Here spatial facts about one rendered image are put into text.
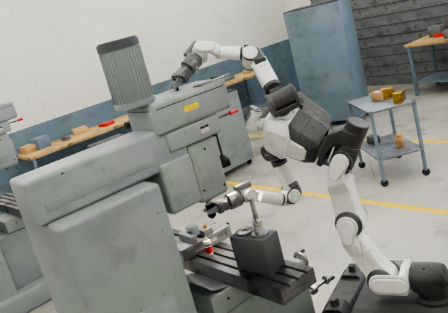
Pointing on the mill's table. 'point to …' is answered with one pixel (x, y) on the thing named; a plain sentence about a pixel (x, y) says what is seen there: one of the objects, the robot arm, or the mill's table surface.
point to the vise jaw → (205, 230)
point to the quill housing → (207, 168)
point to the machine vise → (191, 242)
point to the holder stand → (257, 250)
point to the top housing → (180, 107)
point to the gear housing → (193, 133)
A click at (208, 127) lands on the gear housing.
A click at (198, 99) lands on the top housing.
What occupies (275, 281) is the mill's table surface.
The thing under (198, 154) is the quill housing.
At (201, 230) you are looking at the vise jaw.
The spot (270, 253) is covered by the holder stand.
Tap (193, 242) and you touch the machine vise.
